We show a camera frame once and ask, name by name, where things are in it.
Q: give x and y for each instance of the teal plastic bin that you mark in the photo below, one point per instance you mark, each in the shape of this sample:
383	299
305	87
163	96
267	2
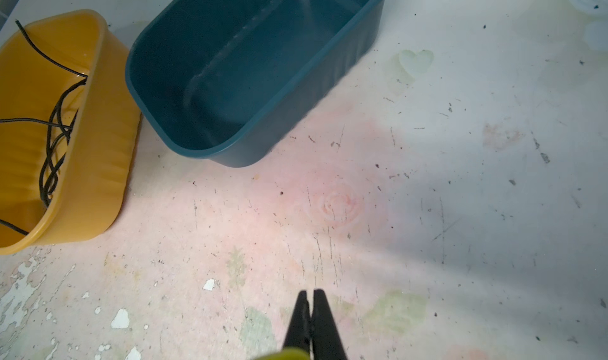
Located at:
226	80

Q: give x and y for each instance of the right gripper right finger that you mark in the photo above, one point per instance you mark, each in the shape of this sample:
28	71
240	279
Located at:
325	338

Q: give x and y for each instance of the yellow plastic bin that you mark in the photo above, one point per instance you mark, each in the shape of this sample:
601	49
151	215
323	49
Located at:
68	131

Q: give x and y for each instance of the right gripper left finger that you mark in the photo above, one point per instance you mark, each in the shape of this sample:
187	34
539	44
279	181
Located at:
298	336

